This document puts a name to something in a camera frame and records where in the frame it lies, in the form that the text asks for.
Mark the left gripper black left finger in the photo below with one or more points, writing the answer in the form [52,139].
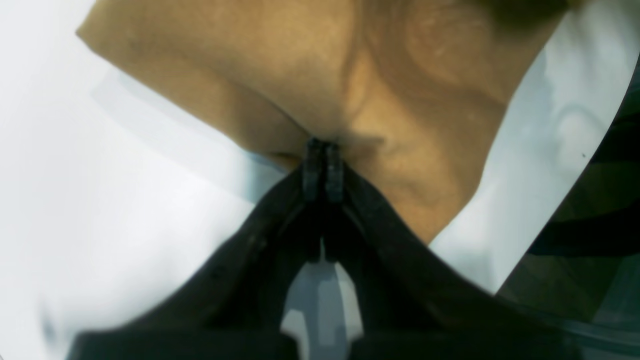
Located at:
[231,309]

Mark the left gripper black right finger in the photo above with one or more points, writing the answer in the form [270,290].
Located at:
[413,306]

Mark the brown t-shirt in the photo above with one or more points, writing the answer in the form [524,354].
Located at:
[412,91]

